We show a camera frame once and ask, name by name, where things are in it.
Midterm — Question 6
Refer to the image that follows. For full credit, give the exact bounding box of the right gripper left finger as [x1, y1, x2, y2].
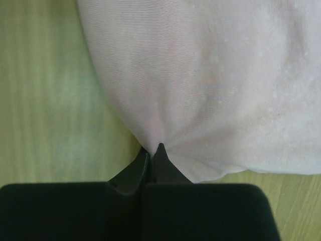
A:
[1, 149, 149, 240]

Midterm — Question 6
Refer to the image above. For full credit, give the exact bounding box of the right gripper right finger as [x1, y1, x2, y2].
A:
[142, 144, 280, 240]

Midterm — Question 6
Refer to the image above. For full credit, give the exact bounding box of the dusty pink printed t-shirt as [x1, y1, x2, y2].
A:
[78, 1, 320, 182]

